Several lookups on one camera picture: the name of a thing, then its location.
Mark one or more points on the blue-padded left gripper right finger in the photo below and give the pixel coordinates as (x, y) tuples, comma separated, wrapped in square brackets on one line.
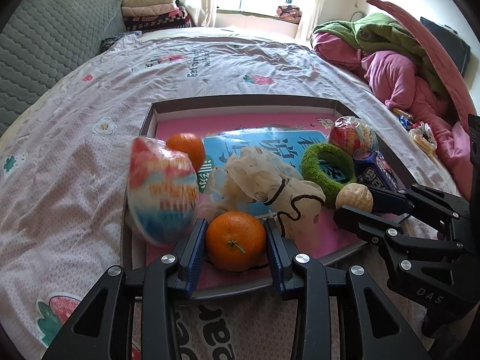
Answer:
[(369, 325)]

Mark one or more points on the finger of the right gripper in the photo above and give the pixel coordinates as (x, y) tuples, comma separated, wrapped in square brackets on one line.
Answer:
[(430, 206), (386, 234)]

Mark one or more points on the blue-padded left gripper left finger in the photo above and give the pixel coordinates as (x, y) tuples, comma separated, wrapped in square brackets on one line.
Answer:
[(102, 325)]

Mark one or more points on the tan walnut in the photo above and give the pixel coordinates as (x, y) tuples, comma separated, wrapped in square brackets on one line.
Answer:
[(357, 196)]

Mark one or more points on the blue cookie snack packet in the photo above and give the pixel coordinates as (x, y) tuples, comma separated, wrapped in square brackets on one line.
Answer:
[(374, 171)]

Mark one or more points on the surprise egg toy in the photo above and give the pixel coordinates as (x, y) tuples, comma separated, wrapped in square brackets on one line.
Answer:
[(353, 136), (162, 191)]

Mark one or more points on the beige drawstring cloth bag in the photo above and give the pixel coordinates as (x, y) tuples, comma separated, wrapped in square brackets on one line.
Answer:
[(257, 175)]

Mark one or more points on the orange mandarin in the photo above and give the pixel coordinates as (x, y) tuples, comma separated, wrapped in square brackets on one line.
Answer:
[(235, 241), (189, 144)]

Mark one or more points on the snack wrappers pile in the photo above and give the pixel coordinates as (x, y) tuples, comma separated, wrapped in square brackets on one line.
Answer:
[(419, 132)]

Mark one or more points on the dark grey shallow box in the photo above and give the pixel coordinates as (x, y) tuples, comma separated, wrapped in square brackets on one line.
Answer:
[(138, 253)]

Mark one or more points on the pink crumpled duvet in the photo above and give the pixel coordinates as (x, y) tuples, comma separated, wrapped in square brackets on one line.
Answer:
[(394, 81)]

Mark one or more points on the pink strawberry print bedsheet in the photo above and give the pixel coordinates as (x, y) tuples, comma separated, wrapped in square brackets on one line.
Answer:
[(64, 162)]

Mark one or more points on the green blanket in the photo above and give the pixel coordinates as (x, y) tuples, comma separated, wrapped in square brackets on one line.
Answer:
[(377, 32)]

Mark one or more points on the patterned bag on windowsill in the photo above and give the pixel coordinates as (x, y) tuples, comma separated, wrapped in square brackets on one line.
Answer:
[(289, 13)]

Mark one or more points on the dark patterned pillow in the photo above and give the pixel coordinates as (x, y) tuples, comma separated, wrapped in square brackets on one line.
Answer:
[(108, 42)]

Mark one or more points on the stack of folded blankets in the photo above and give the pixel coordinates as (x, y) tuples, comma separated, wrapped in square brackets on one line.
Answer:
[(154, 15)]

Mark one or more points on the grey quilted headboard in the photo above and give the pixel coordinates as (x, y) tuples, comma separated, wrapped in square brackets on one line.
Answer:
[(45, 40)]

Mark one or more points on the wall-mounted black television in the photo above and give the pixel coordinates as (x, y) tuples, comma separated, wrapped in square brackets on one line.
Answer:
[(454, 45)]

